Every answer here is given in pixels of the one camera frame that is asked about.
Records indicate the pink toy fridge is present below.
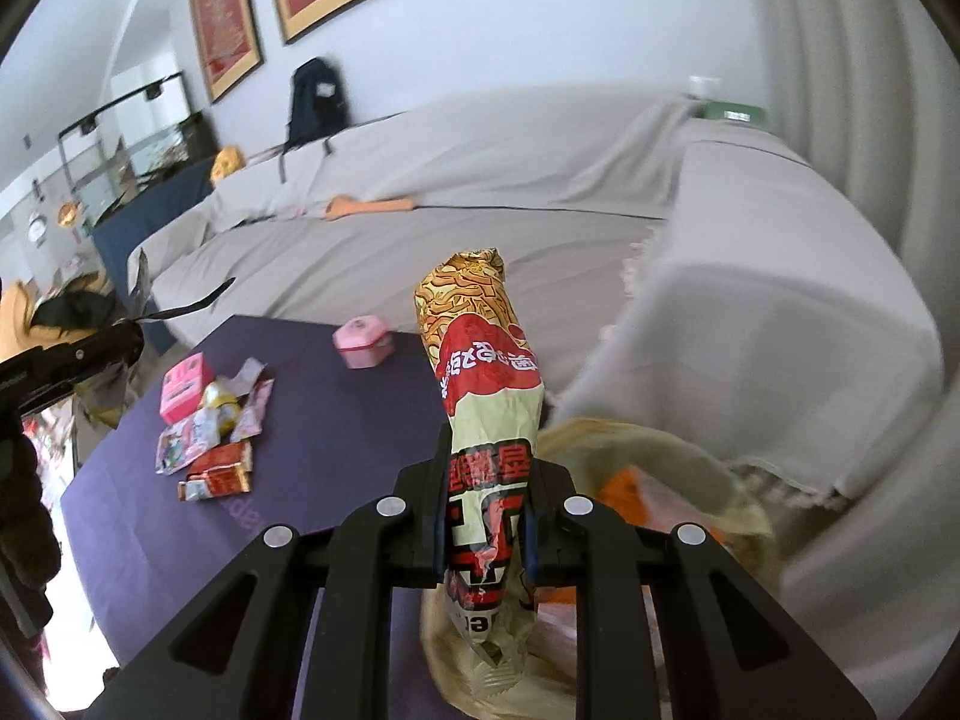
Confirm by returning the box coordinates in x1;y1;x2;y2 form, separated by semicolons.
160;352;215;425

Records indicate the black bag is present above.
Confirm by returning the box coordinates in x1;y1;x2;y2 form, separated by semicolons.
30;281;113;338

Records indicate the yellow plush toy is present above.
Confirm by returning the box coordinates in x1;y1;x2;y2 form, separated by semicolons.
210;146;247;185

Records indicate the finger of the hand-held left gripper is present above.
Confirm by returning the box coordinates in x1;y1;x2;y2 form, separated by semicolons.
71;324;145;392

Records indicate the pink snack wrapper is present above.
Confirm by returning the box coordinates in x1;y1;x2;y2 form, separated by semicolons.
229;379;275;443

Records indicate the instant noodle packet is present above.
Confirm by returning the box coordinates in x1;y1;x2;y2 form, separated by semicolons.
415;247;545;695

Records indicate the white fringed throw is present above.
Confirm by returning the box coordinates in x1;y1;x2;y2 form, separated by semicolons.
559;120;946;511

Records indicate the grey covered sofa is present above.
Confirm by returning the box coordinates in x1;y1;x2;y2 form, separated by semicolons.
127;86;946;518

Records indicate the cardboard box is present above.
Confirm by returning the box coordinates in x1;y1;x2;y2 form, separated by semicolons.
0;281;46;361

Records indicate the small printed packet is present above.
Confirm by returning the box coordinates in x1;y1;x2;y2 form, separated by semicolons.
154;420;218;475

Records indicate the clear grey wrapper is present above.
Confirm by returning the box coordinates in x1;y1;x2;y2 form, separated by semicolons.
217;358;267;398

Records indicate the dark blue cloth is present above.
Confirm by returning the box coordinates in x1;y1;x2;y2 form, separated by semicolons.
91;161;218;301

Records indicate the yellow plastic bag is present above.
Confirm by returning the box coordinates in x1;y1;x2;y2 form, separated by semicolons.
420;420;777;720

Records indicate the yellow snack packet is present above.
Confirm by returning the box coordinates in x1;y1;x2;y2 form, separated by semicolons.
196;381;242;436

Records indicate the glass fish tank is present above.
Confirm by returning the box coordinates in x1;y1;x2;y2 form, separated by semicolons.
58;71;218;230

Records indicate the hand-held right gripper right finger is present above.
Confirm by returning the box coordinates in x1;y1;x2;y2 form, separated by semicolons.
521;461;878;720

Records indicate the pink toy pot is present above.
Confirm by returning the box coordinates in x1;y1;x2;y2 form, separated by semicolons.
332;317;396;370

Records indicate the dark blue backpack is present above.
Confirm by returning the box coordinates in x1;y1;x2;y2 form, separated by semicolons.
279;56;350;182

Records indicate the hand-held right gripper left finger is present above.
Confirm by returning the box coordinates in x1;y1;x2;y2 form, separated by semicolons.
90;457;451;720

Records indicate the red white-ended sachet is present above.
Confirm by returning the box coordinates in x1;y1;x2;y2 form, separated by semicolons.
178;472;252;503

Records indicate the red snack wrapper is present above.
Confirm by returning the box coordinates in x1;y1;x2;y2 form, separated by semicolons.
187;441;254;481

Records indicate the purple tablecloth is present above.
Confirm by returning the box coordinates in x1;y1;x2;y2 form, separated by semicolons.
60;315;571;720

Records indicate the orange back scratcher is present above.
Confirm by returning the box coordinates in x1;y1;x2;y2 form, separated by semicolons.
326;195;417;222

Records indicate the orange snack packet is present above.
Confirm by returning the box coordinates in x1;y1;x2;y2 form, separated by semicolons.
592;465;728;548

